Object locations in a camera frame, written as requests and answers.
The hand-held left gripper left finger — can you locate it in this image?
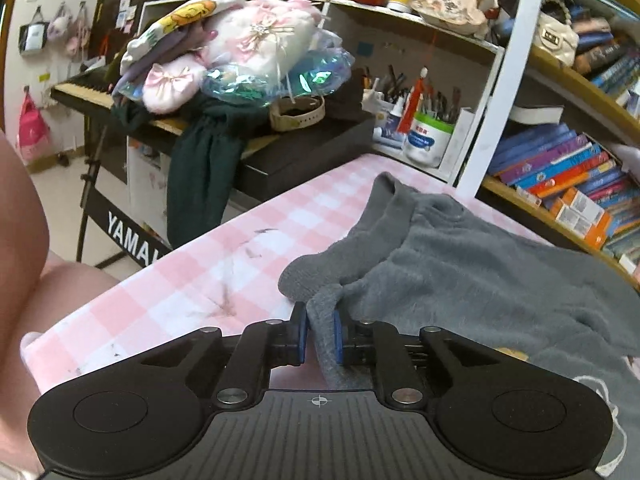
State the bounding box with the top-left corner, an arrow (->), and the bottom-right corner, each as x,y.
135,303 -> 307,409

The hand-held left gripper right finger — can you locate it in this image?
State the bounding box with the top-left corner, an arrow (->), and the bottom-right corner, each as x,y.
334,311 -> 526,407

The grey fuzzy garment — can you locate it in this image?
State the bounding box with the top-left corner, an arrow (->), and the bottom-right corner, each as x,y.
277,172 -> 640,478

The pink checked tablecloth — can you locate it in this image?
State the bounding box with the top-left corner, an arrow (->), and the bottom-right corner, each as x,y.
20,152 -> 551,396

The black digital piano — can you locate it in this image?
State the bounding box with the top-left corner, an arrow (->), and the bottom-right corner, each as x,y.
50,72 -> 376,268

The dark green cloth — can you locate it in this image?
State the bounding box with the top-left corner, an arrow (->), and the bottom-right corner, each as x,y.
111,92 -> 281,251

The white jar with green label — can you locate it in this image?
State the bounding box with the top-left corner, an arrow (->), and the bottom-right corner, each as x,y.
403,110 -> 456,168

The pen holder with pens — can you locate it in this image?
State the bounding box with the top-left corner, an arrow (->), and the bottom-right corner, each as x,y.
362,67 -> 403,138

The dark brown cloth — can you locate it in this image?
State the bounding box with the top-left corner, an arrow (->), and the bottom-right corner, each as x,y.
325,80 -> 376,123

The iridescent blue bag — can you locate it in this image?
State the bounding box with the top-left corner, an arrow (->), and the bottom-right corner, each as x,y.
200,42 -> 356,109

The orange white box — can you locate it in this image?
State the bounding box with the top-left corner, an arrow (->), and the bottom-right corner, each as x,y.
547,187 -> 613,251

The pink bow hat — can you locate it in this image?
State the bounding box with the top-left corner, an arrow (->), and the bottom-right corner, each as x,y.
142,62 -> 208,113

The row of colourful books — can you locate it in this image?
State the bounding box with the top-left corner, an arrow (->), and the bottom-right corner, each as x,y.
487,122 -> 640,276

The person's leg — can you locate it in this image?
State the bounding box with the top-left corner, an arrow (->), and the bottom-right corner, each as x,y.
0,132 -> 118,480

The white plush with pink bows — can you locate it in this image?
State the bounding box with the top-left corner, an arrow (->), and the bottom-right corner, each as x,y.
205,0 -> 325,75

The white shelf unit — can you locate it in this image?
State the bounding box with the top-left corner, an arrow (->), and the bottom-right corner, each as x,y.
137,0 -> 506,186

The white pole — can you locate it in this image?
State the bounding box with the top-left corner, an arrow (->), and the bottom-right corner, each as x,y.
452,0 -> 551,198

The bright pink bag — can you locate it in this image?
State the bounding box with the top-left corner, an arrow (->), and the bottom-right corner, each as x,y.
17,87 -> 53,163

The yellow print cloth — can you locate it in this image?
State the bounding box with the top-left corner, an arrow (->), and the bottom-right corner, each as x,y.
125,0 -> 246,68

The wooden bookshelf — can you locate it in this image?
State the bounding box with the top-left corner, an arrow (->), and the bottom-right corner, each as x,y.
475,0 -> 640,291

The cream handbag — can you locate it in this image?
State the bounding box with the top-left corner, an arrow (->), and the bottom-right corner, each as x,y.
532,0 -> 581,68

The hanging pink bag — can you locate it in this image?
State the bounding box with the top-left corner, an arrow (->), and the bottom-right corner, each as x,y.
65,2 -> 92,59

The dark brown panel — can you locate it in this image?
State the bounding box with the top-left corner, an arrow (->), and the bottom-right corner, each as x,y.
97,0 -> 146,68

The stack of shelved books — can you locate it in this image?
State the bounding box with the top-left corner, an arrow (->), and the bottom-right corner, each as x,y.
570,7 -> 640,111

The hanging plush bag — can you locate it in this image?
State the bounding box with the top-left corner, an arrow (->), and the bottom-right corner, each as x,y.
47,2 -> 72,43

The hanging black white bag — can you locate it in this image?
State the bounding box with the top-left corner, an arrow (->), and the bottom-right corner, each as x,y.
19,7 -> 51,56

